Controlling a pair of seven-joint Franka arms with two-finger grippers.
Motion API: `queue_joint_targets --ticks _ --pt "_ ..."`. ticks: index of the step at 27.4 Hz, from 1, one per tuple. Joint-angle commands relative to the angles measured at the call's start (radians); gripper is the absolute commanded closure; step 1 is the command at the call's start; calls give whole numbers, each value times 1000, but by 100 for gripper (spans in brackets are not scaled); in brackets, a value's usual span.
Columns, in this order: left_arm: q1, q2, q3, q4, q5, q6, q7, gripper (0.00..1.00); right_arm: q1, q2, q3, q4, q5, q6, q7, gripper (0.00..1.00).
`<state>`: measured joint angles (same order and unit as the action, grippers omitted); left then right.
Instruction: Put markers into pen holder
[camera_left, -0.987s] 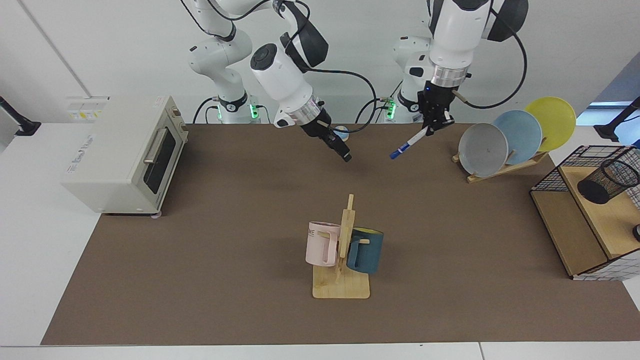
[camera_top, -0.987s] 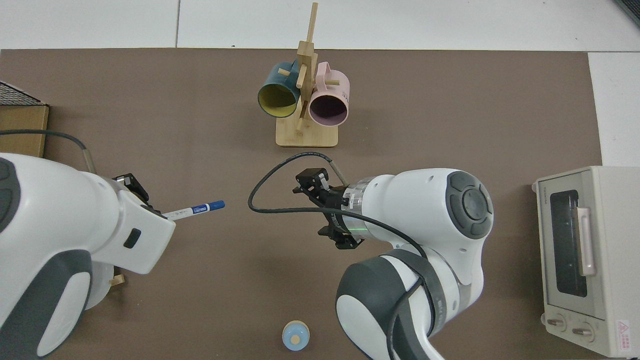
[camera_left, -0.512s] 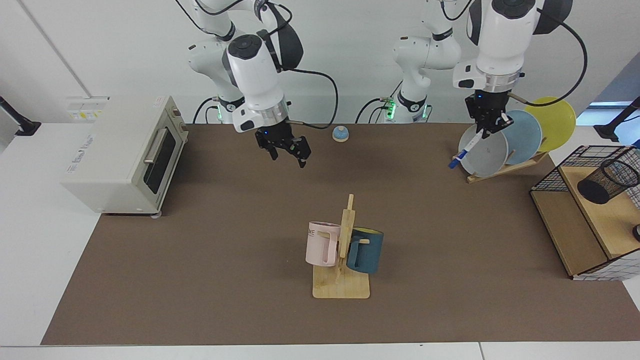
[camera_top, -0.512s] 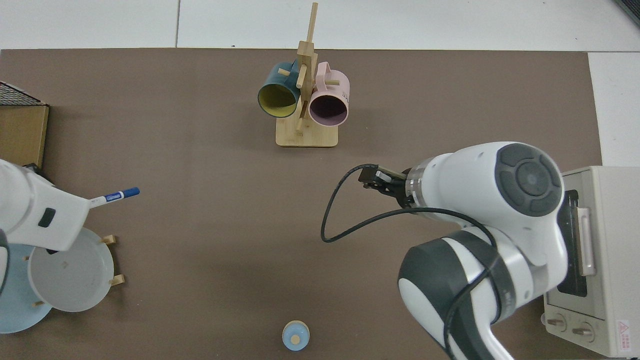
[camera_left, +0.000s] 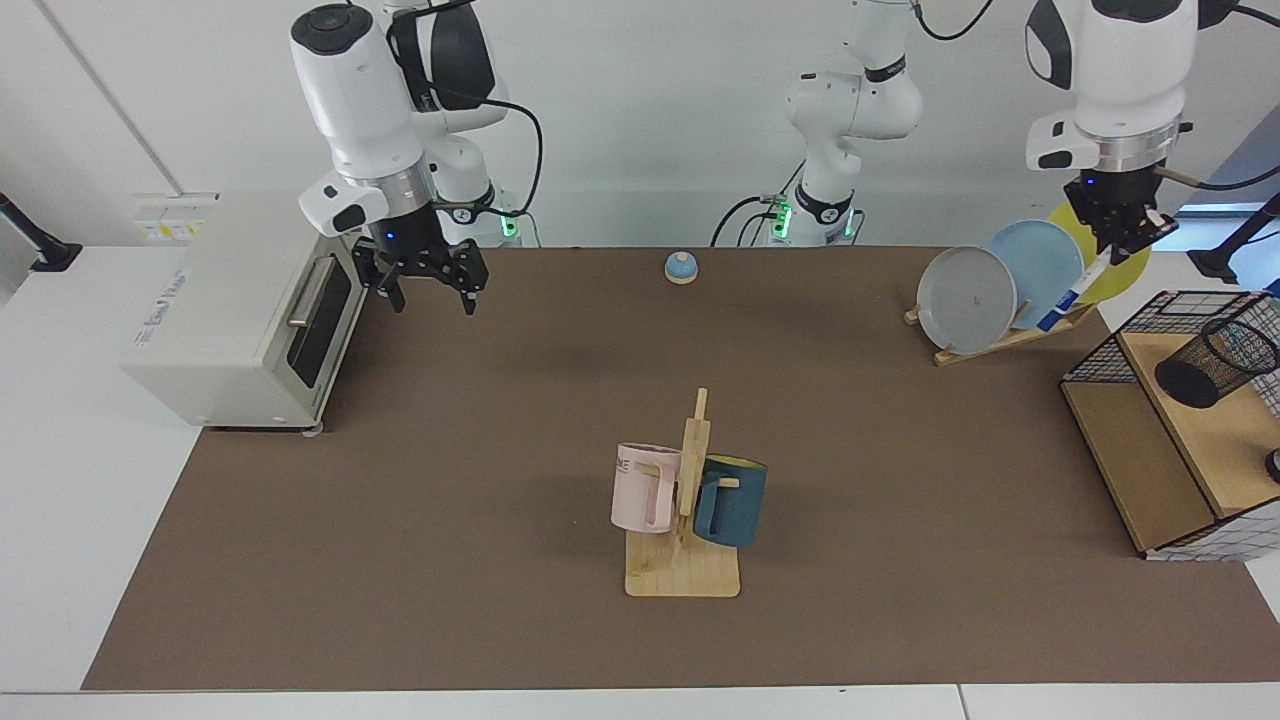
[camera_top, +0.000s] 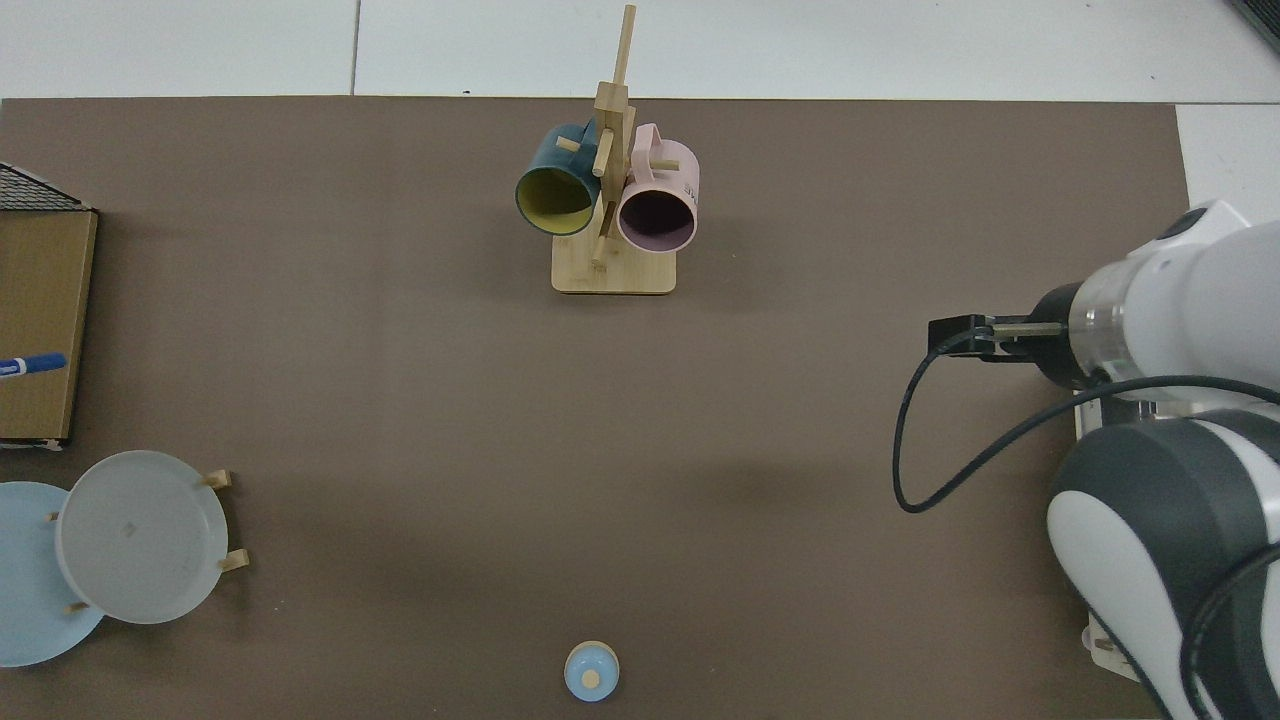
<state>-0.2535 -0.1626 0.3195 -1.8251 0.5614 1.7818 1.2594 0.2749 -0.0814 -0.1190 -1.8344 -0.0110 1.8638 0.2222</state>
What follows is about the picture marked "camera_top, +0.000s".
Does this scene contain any blue white marker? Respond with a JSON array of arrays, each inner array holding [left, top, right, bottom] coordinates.
[[0, 352, 68, 381]]

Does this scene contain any pale toaster oven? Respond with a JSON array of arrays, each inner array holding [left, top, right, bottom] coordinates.
[[1073, 388, 1166, 684]]

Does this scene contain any dark grey corner object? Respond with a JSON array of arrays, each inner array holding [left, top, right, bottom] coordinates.
[[1228, 0, 1280, 56]]

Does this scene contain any pink cup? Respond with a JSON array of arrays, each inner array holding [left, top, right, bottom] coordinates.
[[616, 123, 700, 254]]

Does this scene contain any wooden cup stand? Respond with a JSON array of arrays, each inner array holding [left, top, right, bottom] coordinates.
[[551, 5, 678, 296]]

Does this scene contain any brown table cloth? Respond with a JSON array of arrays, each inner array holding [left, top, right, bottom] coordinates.
[[0, 96, 1206, 720]]

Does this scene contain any dark teal cup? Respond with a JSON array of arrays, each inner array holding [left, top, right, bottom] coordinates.
[[515, 122, 604, 238]]

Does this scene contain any small blue round thing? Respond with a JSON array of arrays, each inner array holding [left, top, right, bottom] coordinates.
[[564, 641, 621, 703]]

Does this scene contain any wooden plate rack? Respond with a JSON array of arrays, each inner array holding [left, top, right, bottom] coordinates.
[[40, 468, 251, 616]]

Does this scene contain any grey plate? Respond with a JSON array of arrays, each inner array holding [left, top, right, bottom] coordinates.
[[55, 450, 229, 626]]

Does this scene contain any light blue plate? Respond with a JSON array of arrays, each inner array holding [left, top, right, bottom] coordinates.
[[0, 481, 106, 668]]

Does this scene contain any wire basket with wooden floor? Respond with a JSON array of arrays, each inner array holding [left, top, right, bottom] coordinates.
[[0, 160, 99, 451]]

